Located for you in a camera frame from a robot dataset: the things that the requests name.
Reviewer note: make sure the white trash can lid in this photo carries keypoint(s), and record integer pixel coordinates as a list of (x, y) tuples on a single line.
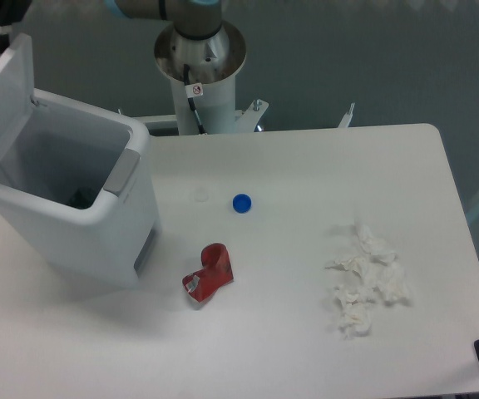
[(16, 90)]

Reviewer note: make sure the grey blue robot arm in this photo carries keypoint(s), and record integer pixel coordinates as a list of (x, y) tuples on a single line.
[(196, 20)]

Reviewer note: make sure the white trash can body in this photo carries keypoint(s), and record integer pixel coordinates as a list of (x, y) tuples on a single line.
[(67, 144)]

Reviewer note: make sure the blue bottle cap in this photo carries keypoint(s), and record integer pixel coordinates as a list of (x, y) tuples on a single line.
[(241, 203)]

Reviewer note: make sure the crushed red can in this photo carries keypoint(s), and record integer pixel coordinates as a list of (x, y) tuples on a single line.
[(215, 272)]

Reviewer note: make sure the crumpled white tissue paper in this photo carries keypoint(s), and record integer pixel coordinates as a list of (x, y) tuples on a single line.
[(377, 277)]

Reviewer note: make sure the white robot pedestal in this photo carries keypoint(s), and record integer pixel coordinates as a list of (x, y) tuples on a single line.
[(202, 76)]

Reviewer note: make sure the white table bracket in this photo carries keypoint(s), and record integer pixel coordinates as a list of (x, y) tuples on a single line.
[(250, 120), (347, 117)]

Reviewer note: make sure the white table bracket right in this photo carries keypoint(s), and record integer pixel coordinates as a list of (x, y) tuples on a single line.
[(347, 117)]

